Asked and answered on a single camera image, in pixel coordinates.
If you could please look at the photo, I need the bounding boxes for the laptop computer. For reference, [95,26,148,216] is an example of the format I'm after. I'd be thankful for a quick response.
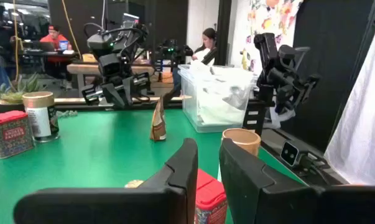
[39,41,57,52]

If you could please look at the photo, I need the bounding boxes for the white fabric sheet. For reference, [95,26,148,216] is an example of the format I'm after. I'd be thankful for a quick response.
[323,19,375,187]

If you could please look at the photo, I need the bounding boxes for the grey cloth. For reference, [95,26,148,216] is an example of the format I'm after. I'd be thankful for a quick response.
[190,67,253,125]

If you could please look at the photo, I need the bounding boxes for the person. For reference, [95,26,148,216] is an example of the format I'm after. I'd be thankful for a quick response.
[39,24,73,90]
[173,27,218,94]

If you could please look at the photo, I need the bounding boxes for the small black depth camera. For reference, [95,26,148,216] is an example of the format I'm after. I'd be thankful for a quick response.
[279,141,300,167]

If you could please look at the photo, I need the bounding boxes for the green table mat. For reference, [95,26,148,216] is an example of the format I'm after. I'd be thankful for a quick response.
[0,108,306,224]

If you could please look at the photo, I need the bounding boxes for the brown spice pouch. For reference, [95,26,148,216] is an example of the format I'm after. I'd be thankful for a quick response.
[149,95,168,142]

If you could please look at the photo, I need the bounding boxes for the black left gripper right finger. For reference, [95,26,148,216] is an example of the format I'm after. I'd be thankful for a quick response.
[218,138,375,224]

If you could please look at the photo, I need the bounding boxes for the yellow cable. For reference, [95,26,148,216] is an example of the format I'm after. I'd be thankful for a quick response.
[12,0,21,82]
[61,0,82,60]

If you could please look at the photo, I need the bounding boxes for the floral wall poster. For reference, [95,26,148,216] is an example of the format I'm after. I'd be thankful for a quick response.
[236,0,303,74]

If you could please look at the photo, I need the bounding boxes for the clear plastic bin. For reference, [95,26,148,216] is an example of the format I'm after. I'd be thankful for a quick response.
[177,63,257,134]

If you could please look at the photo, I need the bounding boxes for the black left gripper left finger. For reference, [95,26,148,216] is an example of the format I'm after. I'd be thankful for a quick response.
[12,138,199,224]

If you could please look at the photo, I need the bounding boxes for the potted succulent plant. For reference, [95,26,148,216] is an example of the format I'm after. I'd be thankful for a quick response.
[0,73,79,118]

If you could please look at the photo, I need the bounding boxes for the wooden table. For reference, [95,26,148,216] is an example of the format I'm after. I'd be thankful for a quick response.
[66,60,175,94]

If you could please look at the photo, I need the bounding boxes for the tan-lidded spice jar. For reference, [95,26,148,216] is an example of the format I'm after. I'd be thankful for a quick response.
[21,91,60,143]
[221,128,262,157]

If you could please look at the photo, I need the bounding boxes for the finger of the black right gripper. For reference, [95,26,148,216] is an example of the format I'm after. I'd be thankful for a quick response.
[101,82,126,110]
[121,76,135,107]

